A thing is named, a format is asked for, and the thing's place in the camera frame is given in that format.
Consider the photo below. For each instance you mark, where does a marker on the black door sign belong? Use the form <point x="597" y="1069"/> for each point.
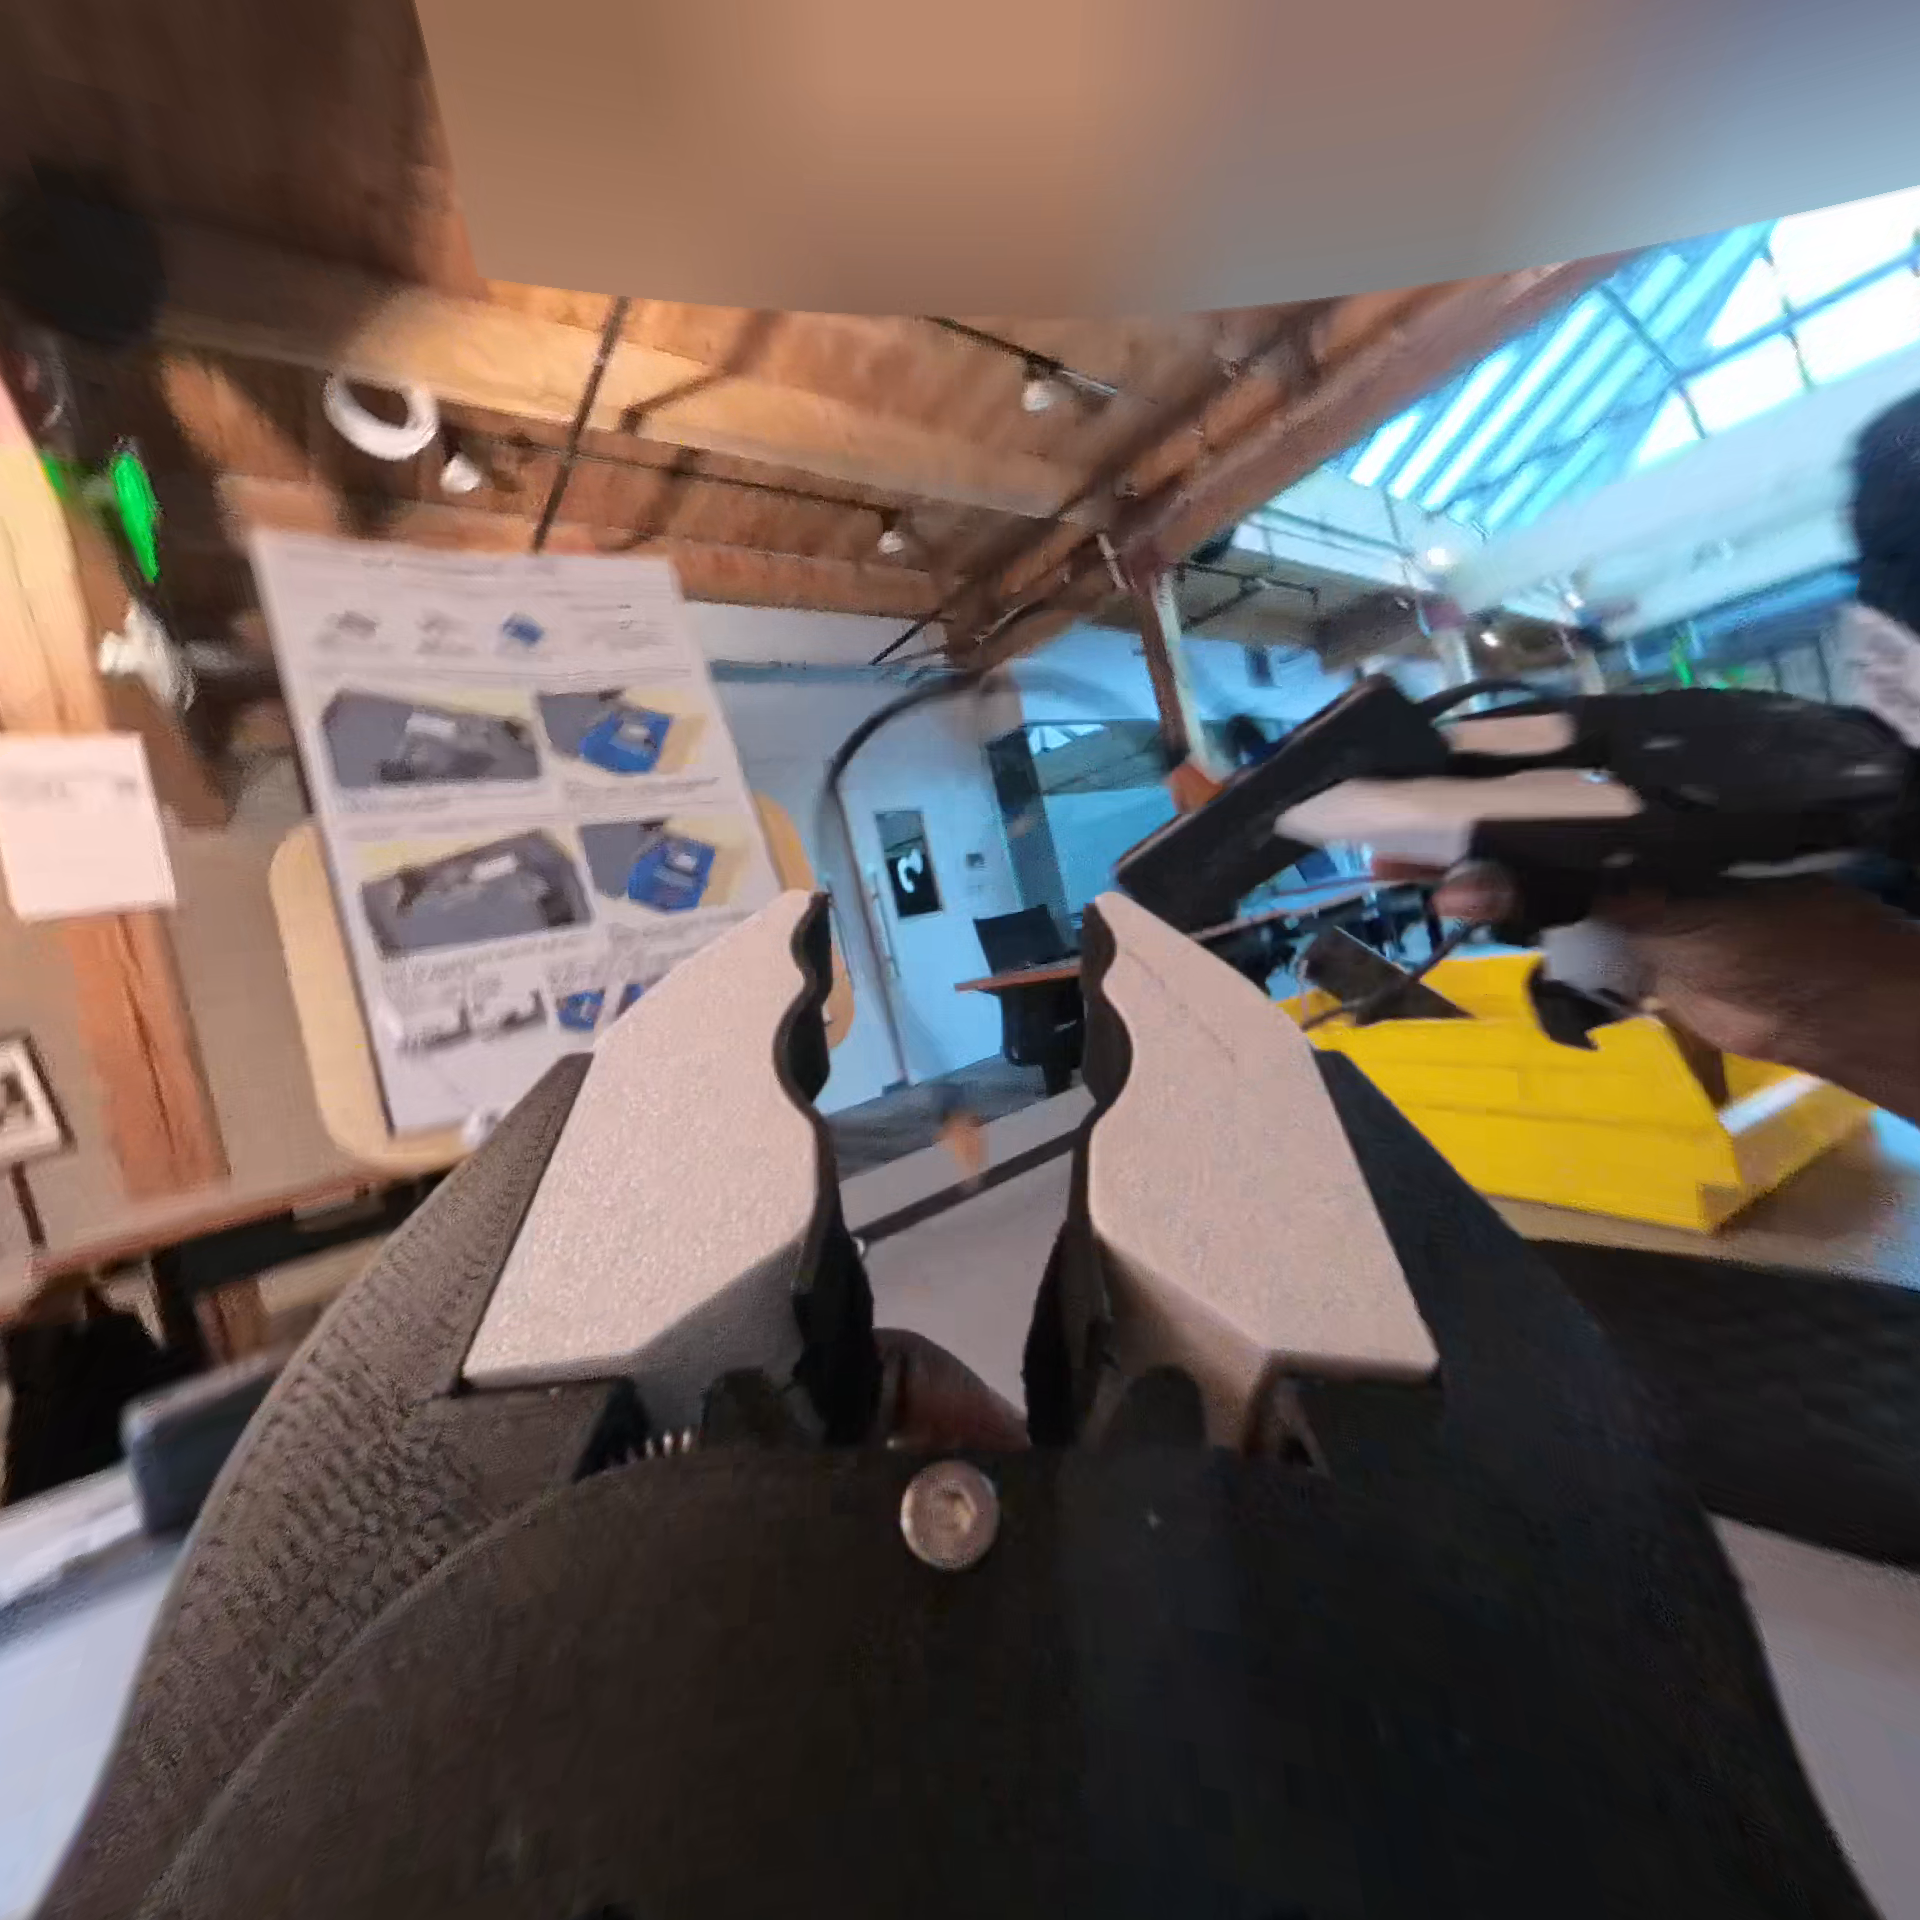
<point x="909" y="871"/>

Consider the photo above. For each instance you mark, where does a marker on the person's left hand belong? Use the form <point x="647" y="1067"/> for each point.
<point x="945" y="1395"/>

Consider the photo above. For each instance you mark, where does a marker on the wooden desk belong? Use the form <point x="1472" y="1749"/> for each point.
<point x="225" y="1215"/>

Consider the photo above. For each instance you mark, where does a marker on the rounded wooden poster board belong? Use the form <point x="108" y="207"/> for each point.
<point x="323" y="1021"/>

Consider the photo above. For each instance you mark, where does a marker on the yellow plastic bin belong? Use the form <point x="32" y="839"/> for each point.
<point x="1575" y="1141"/>

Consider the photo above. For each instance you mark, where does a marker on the black office chair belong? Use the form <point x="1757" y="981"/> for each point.
<point x="1035" y="1021"/>

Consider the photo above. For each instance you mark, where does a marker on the person's right hand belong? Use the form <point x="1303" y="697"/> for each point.
<point x="1724" y="960"/>

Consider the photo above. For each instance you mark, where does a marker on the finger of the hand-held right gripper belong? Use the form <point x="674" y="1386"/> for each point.
<point x="1515" y="735"/>
<point x="1424" y="818"/>

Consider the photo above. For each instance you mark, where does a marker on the white paper note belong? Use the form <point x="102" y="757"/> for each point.
<point x="82" y="824"/>

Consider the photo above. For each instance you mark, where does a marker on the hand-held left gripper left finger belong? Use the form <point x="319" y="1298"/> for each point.
<point x="660" y="1171"/>

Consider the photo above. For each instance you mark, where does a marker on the black white tag marker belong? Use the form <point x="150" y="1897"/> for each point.
<point x="31" y="1102"/>

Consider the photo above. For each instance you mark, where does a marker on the instruction poster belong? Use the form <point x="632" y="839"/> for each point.
<point x="494" y="674"/>

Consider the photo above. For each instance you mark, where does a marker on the green exit sign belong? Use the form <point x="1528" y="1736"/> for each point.
<point x="135" y="511"/>

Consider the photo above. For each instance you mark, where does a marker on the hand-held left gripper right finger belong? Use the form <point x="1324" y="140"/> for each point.
<point x="1244" y="1200"/>

